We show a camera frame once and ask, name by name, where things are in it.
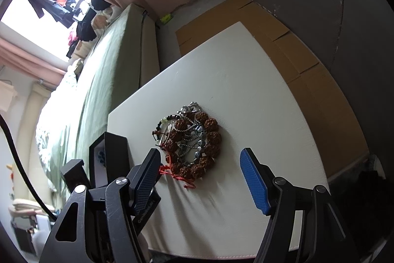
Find pile of clothes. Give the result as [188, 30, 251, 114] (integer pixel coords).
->
[66, 0, 111, 59]

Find small green floor object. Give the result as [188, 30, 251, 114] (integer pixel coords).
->
[160, 13, 172, 25]

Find flat brown cardboard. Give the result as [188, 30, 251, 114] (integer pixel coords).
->
[176, 0, 369, 179]

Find dark hanging clothes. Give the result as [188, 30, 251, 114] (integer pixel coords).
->
[28, 0, 81, 29]

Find black camera cable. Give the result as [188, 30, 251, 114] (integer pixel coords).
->
[0, 113, 59, 222]

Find beige padded headboard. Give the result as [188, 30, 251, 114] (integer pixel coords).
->
[16, 83, 51, 203]

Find brown rudraksha bead bracelet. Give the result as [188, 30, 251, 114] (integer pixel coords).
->
[164, 111, 223, 181]

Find white quilt on bed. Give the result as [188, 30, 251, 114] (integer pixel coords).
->
[35, 66, 77, 181]

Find bed with green sheet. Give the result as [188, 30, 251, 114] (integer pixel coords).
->
[46, 4, 160, 210]

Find pink curtain left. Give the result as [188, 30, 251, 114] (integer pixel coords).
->
[1, 22, 69, 87]

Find black jewelry box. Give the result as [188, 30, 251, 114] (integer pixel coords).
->
[89, 131, 131, 188]

